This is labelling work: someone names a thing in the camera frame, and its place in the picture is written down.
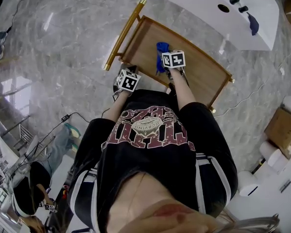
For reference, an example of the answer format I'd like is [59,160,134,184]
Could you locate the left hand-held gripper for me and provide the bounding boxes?
[112,65,142,102]

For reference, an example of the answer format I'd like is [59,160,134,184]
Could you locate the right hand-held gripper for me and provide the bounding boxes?
[161,50,188,83]

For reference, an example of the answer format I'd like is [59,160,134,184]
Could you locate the blue cloth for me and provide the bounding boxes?
[155,41,171,76]

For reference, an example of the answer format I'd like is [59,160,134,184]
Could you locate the person's right forearm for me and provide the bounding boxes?
[170,68,197,112]

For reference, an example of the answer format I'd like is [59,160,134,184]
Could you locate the person's left forearm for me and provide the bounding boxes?
[102,92,129,122]

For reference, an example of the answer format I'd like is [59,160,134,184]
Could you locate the person's black printed shirt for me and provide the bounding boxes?
[67,89,239,233]

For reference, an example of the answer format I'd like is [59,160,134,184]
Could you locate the large cardboard box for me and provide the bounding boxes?
[264,107,291,159]

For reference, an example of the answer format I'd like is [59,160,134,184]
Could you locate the person's neck and chin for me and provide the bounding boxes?
[106,173,223,233]

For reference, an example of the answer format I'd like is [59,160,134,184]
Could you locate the person's clear-framed glasses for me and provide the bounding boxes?
[227,214,281,233]

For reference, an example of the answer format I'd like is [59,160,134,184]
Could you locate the black cable with adapter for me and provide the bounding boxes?
[25,107,111,160]

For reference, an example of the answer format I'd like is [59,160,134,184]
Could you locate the white cable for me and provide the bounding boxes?
[214,56,290,118]

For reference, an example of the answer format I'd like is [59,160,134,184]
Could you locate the metal rail rack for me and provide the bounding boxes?
[0,115,47,153]

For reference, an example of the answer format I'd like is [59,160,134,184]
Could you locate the wooden frame rack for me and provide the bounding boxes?
[0,56,20,104]

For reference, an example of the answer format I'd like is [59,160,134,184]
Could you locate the thin black cable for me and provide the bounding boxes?
[6,0,27,34]

